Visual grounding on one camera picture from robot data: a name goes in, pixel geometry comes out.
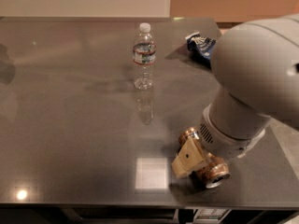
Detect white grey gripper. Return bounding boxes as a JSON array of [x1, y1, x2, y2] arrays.
[[171, 106, 265, 178]]

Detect orange soda can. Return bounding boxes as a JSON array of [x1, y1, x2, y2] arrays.
[[178, 127, 230, 189]]

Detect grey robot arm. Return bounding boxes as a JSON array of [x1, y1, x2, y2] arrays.
[[172, 14, 299, 186]]

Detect blue crumpled chip bag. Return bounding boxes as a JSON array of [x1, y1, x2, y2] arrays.
[[185, 32, 217, 68]]

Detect clear plastic water bottle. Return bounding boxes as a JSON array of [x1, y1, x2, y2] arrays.
[[132, 22, 156, 90]]

